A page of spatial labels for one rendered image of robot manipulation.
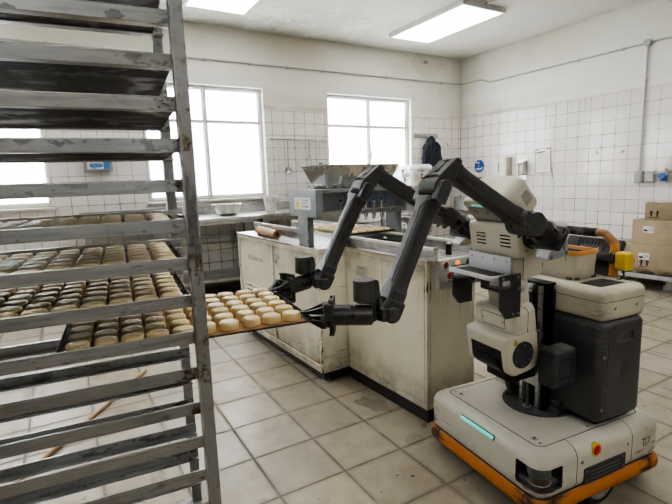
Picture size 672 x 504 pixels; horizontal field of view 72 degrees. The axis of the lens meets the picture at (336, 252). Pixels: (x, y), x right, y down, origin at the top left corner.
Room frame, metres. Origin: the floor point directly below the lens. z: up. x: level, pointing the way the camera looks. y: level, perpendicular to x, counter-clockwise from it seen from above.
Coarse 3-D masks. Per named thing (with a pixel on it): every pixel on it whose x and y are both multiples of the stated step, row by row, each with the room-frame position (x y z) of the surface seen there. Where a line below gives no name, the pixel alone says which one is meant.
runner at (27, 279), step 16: (32, 272) 0.94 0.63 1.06; (48, 272) 0.95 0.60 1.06; (64, 272) 0.96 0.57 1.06; (80, 272) 0.97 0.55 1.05; (96, 272) 0.99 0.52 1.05; (112, 272) 1.00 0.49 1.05; (128, 272) 1.01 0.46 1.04; (144, 272) 1.03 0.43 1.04; (160, 272) 1.04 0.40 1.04; (0, 288) 0.91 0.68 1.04
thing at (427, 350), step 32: (352, 256) 2.66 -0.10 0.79; (384, 256) 2.41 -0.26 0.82; (448, 256) 2.25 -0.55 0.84; (352, 288) 2.67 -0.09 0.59; (416, 288) 2.20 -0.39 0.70; (448, 288) 2.21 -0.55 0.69; (416, 320) 2.20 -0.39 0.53; (448, 320) 2.21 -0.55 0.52; (352, 352) 2.68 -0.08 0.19; (384, 352) 2.42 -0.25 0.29; (416, 352) 2.20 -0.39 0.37; (448, 352) 2.22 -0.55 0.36; (384, 384) 2.43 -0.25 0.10; (416, 384) 2.20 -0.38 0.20; (448, 384) 2.22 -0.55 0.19
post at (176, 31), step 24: (168, 0) 1.04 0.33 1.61; (168, 24) 1.05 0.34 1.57; (192, 144) 1.05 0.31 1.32; (192, 168) 1.05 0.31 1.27; (192, 192) 1.05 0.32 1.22; (192, 216) 1.04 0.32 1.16; (192, 240) 1.04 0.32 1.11; (192, 264) 1.04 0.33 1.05; (192, 288) 1.04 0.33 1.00; (192, 312) 1.05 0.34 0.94; (216, 456) 1.05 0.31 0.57; (216, 480) 1.05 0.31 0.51
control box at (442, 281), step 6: (450, 258) 2.20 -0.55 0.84; (456, 258) 2.20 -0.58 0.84; (462, 258) 2.22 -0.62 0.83; (468, 258) 2.24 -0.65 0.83; (438, 264) 2.15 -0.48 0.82; (450, 264) 2.18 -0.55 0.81; (438, 270) 2.15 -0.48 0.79; (444, 270) 2.16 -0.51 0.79; (438, 276) 2.15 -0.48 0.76; (444, 276) 2.16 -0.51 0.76; (438, 282) 2.15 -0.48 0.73; (444, 282) 2.16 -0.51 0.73; (450, 282) 2.18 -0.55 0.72; (438, 288) 2.15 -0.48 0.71
